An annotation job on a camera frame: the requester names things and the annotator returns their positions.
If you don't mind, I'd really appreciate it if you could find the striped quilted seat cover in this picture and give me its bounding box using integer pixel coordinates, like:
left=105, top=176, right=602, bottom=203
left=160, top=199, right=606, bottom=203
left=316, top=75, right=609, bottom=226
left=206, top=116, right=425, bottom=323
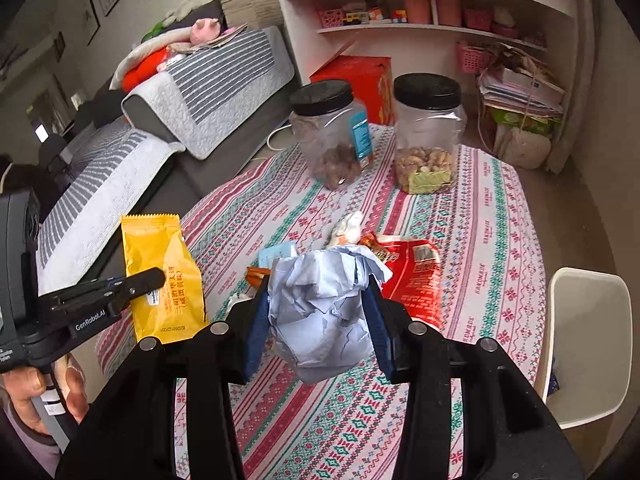
left=36, top=117, right=184, bottom=295

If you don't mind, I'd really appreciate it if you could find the patterned red green tablecloth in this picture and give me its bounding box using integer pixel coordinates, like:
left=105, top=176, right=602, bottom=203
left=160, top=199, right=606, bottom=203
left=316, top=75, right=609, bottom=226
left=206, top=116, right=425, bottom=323
left=94, top=121, right=549, bottom=480

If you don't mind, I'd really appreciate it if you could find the red snack bag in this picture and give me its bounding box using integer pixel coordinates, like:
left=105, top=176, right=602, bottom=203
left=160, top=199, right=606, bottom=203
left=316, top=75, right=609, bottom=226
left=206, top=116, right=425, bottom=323
left=359, top=233, right=442, bottom=332

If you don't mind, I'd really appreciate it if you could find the orange candy wrapper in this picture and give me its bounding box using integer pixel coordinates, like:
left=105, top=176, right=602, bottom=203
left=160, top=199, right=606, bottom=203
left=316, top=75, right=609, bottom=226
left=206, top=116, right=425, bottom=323
left=245, top=266, right=271, bottom=289

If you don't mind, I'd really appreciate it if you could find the pale blue paper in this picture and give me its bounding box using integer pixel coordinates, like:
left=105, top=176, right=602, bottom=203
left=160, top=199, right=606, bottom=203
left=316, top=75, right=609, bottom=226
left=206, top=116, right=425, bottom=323
left=268, top=245, right=393, bottom=384

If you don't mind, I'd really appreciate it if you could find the striped grey sofa cover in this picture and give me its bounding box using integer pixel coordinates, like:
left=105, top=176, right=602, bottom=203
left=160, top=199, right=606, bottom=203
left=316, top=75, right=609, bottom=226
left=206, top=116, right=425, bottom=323
left=122, top=26, right=295, bottom=160

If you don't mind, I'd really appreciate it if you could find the crumpled white printed wrapper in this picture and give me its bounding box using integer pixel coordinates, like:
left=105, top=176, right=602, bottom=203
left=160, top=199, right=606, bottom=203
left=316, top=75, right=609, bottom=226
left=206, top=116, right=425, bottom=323
left=326, top=210, right=363, bottom=247

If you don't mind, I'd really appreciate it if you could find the green box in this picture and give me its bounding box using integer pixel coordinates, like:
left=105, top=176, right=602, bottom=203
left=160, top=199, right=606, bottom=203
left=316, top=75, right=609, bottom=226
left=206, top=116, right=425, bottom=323
left=489, top=107, right=561, bottom=138

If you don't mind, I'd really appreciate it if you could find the yellow snack bag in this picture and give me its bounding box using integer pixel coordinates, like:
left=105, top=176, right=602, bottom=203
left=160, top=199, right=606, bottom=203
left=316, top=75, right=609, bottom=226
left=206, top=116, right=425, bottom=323
left=122, top=214, right=207, bottom=344

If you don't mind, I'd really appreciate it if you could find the grey sofa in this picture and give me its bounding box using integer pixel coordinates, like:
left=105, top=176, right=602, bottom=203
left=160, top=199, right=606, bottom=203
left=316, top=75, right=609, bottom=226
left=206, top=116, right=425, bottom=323
left=74, top=0, right=302, bottom=281

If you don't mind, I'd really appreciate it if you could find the beige cloth bag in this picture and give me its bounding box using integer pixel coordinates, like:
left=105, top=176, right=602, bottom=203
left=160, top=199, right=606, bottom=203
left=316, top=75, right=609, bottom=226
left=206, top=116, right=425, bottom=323
left=495, top=125, right=551, bottom=169

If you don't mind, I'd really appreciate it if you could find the orange cushion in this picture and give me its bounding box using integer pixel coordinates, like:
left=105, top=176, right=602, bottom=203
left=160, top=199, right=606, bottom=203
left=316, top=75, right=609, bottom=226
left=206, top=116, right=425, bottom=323
left=122, top=47, right=169, bottom=92

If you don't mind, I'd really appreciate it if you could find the person's left hand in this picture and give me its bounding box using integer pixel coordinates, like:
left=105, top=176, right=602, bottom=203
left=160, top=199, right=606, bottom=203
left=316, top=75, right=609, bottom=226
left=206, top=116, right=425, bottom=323
left=0, top=352, right=90, bottom=436

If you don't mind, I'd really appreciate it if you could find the clear jar with dark nuts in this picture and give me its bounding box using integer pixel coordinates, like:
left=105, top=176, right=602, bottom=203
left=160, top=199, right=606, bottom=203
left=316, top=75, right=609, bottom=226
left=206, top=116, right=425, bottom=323
left=290, top=79, right=373, bottom=191

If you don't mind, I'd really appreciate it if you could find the clear jar with cashews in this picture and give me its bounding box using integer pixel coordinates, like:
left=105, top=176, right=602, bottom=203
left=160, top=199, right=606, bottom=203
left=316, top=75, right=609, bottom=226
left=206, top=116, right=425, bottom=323
left=393, top=73, right=466, bottom=195

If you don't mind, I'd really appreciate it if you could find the white charging cable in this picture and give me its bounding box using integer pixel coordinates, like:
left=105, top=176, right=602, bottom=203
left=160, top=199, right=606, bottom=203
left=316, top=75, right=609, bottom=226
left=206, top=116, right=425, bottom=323
left=264, top=123, right=294, bottom=153

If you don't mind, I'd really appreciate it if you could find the white trash bin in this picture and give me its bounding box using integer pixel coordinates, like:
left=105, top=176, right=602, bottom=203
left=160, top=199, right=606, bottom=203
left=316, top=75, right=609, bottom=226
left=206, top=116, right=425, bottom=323
left=535, top=268, right=634, bottom=430

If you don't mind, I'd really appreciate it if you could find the red gift box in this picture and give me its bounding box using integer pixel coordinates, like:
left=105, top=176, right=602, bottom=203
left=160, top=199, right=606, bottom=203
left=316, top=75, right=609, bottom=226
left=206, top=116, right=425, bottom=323
left=310, top=55, right=395, bottom=126

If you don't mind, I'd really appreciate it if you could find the white bookshelf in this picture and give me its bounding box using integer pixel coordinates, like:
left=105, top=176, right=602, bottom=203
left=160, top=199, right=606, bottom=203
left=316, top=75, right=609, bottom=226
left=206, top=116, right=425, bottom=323
left=267, top=0, right=586, bottom=86

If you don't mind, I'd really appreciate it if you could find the pink storage basket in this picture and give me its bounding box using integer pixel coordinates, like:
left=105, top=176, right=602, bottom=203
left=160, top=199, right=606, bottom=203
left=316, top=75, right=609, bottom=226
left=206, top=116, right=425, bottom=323
left=456, top=41, right=492, bottom=76

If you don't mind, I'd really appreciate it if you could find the pink plush toy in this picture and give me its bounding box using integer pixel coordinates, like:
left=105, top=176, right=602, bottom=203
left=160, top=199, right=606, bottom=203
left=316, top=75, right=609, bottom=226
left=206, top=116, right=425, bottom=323
left=190, top=18, right=221, bottom=46

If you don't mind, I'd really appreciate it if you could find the stack of papers and books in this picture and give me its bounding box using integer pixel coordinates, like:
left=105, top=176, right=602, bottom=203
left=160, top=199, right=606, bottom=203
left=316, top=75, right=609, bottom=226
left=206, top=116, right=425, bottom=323
left=476, top=42, right=565, bottom=117

